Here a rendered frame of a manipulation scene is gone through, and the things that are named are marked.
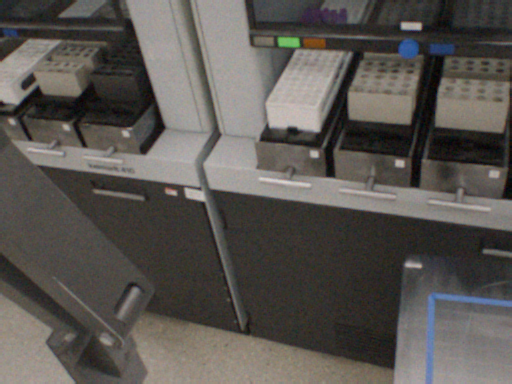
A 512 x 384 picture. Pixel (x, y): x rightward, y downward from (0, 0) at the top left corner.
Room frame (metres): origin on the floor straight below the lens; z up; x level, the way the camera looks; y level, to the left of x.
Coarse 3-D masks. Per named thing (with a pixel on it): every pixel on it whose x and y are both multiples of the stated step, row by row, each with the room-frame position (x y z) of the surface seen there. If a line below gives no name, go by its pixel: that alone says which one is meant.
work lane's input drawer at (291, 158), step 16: (352, 64) 1.03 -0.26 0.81; (352, 80) 0.98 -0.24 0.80; (336, 96) 0.91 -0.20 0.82; (336, 112) 0.88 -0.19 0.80; (272, 128) 0.85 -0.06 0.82; (288, 128) 0.83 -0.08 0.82; (336, 128) 0.85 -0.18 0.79; (256, 144) 0.83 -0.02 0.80; (272, 144) 0.82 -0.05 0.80; (288, 144) 0.81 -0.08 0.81; (304, 144) 0.79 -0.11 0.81; (320, 144) 0.79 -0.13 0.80; (272, 160) 0.82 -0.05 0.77; (288, 160) 0.80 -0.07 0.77; (304, 160) 0.79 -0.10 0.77; (320, 160) 0.77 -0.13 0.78; (288, 176) 0.78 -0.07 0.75; (320, 176) 0.78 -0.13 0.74
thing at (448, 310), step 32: (416, 256) 0.48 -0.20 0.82; (416, 288) 0.43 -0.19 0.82; (448, 288) 0.42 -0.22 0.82; (480, 288) 0.41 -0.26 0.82; (416, 320) 0.38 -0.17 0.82; (448, 320) 0.37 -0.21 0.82; (480, 320) 0.36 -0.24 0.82; (416, 352) 0.34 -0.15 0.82; (448, 352) 0.33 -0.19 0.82; (480, 352) 0.32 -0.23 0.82
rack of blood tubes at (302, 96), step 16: (288, 64) 0.99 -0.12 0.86; (304, 64) 0.98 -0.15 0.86; (320, 64) 0.97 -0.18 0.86; (336, 64) 0.95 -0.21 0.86; (288, 80) 0.93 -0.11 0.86; (304, 80) 0.93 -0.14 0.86; (320, 80) 0.91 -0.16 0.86; (336, 80) 0.98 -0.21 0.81; (272, 96) 0.88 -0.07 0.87; (288, 96) 0.88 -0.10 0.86; (304, 96) 0.87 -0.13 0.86; (320, 96) 0.85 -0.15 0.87; (272, 112) 0.85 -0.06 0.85; (288, 112) 0.84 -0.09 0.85; (304, 112) 0.82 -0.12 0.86; (320, 112) 0.83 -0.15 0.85; (304, 128) 0.82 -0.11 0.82; (320, 128) 0.82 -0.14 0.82
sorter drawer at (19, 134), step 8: (40, 88) 1.20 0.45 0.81; (0, 104) 1.15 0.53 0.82; (8, 104) 1.14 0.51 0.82; (24, 104) 1.14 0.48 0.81; (32, 104) 1.15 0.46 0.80; (0, 112) 1.12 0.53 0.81; (8, 112) 1.11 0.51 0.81; (16, 112) 1.12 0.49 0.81; (24, 112) 1.12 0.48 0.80; (0, 120) 1.12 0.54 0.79; (8, 120) 1.11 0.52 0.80; (16, 120) 1.10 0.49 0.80; (8, 128) 1.12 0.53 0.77; (16, 128) 1.10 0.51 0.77; (24, 128) 1.10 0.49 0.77; (8, 136) 1.12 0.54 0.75; (16, 136) 1.11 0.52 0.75; (24, 136) 1.10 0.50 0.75
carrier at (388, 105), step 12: (348, 96) 0.82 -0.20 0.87; (360, 96) 0.81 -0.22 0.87; (372, 96) 0.80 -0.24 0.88; (384, 96) 0.79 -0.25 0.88; (396, 96) 0.79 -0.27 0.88; (408, 96) 0.78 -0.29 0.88; (348, 108) 0.82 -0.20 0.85; (360, 108) 0.81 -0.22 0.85; (372, 108) 0.80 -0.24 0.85; (384, 108) 0.79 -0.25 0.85; (396, 108) 0.79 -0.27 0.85; (408, 108) 0.78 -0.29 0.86; (360, 120) 0.81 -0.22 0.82; (372, 120) 0.80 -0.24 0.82; (384, 120) 0.79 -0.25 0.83; (396, 120) 0.78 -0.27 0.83; (408, 120) 0.78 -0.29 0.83
